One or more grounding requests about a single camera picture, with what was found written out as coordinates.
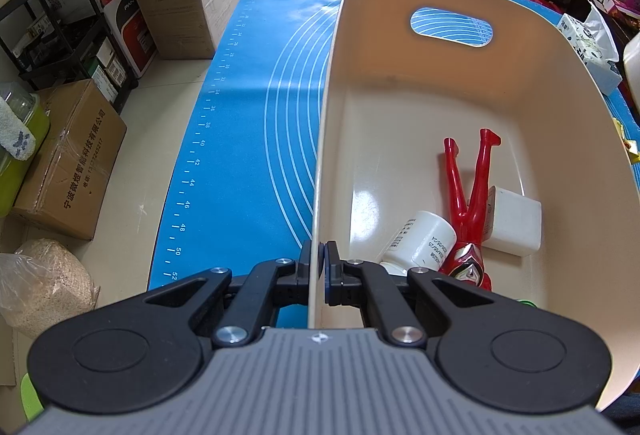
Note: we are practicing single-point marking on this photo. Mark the pink flat box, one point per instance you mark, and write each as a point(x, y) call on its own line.
point(625, 12)

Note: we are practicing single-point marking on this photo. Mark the clear bag of grain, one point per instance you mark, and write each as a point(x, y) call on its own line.
point(45, 280)

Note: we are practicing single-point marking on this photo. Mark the green label tape roll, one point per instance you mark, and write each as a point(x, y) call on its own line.
point(526, 302)

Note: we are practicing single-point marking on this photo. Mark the green container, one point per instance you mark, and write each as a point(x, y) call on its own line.
point(15, 185)

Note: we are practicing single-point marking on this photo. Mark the white tissue box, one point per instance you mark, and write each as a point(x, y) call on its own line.
point(595, 60)

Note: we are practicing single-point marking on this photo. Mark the beige plastic basket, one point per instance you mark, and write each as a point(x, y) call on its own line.
point(390, 115)

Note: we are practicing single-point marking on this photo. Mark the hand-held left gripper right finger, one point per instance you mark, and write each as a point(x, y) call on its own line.
point(385, 300)

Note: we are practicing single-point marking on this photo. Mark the white charger cube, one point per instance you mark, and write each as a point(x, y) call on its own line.
point(515, 225)

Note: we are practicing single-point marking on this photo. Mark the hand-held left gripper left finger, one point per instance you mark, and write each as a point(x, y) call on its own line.
point(250, 295)

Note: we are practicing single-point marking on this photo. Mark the white black appliance box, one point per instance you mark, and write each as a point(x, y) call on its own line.
point(130, 30)

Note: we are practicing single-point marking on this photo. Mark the white pill bottle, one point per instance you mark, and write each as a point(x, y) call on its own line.
point(425, 240)

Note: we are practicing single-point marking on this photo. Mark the red toy figure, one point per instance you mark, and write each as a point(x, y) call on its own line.
point(470, 215)

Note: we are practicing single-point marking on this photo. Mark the blue silicone mat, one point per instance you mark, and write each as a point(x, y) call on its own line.
point(250, 90)

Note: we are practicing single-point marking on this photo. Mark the yellow plastic tool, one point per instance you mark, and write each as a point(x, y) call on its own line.
point(631, 147)

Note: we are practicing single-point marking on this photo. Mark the white towel blue print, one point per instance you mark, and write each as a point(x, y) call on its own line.
point(15, 130)

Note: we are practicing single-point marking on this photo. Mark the printed brown cardboard box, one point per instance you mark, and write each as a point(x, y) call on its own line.
point(65, 155)

